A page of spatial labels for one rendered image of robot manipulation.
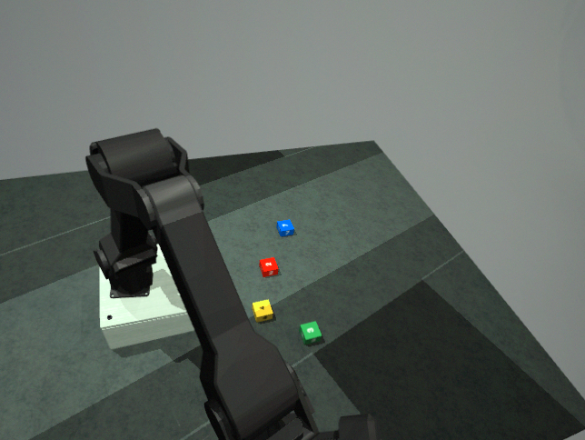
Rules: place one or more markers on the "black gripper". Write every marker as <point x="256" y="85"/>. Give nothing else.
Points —
<point x="351" y="427"/>

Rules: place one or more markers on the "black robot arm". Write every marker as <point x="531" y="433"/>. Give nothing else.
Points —
<point x="144" y="178"/>

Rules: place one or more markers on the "yellow block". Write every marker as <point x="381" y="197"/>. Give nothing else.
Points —
<point x="262" y="311"/>

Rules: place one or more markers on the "green block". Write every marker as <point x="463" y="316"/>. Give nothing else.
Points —
<point x="310" y="333"/>

